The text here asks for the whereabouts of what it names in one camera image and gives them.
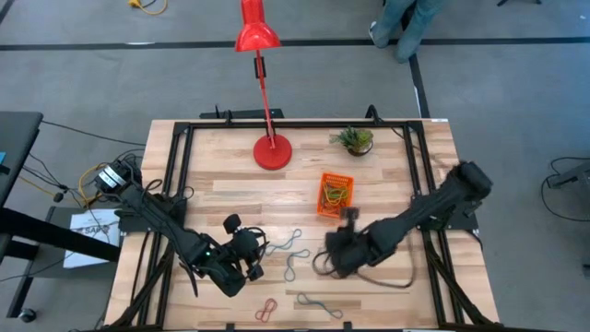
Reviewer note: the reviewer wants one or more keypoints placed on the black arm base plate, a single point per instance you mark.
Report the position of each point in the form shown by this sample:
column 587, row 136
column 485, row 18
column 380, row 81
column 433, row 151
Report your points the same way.
column 129, row 226
column 465, row 223

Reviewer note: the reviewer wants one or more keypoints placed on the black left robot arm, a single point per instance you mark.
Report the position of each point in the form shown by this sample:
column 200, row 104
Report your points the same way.
column 156, row 212

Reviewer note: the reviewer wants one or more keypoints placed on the teal rubber band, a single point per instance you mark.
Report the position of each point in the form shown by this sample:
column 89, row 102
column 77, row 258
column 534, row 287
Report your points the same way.
column 318, row 304
column 283, row 243
column 289, row 262

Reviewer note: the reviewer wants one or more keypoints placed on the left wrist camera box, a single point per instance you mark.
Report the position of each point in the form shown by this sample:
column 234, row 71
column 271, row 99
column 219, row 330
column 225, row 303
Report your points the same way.
column 232, row 223

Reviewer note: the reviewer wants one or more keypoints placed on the orange plastic basket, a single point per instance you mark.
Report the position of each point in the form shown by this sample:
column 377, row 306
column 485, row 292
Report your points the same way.
column 322, row 209

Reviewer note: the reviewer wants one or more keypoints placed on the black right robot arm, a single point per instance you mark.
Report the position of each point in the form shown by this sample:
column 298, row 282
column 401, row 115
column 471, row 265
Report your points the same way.
column 433, row 207

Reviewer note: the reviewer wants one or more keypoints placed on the green rubber band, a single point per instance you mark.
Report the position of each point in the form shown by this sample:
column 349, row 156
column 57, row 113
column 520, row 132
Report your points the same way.
column 340, row 190

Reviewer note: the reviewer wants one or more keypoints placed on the small potted green plant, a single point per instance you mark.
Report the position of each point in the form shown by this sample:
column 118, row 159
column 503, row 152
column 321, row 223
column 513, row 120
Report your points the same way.
column 352, row 138

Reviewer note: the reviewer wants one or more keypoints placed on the black desk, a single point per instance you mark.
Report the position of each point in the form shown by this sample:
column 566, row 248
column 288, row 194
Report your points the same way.
column 18, row 138

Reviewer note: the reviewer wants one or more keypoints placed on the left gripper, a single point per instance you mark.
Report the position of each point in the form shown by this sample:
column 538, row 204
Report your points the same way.
column 246, row 249

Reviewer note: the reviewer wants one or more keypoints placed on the small red rubber band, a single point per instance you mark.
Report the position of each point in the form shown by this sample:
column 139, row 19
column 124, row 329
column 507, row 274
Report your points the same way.
column 266, row 310

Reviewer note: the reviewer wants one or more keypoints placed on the small black plug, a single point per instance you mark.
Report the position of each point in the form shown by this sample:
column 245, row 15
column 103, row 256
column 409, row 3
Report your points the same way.
column 58, row 197

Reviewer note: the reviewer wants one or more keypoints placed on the white printed paper sheet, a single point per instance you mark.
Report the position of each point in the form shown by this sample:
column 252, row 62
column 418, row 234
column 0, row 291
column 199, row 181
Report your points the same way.
column 85, row 219

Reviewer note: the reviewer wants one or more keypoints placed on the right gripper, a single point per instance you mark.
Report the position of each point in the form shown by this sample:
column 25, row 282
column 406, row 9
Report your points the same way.
column 345, row 253

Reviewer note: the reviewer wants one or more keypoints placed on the person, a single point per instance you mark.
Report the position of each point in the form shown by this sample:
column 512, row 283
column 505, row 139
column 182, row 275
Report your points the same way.
column 415, row 27

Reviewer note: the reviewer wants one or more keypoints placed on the red desk lamp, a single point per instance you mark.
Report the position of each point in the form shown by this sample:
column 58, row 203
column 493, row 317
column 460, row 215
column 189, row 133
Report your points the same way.
column 272, row 154

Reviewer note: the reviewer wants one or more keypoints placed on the grey floor device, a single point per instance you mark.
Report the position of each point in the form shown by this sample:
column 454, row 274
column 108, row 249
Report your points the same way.
column 571, row 177

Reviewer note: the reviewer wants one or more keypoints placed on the dark grey floor mat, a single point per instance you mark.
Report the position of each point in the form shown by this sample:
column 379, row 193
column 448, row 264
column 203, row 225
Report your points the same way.
column 55, row 216

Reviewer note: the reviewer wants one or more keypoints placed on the black bar behind table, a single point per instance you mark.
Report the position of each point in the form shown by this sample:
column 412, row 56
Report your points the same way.
column 249, row 113

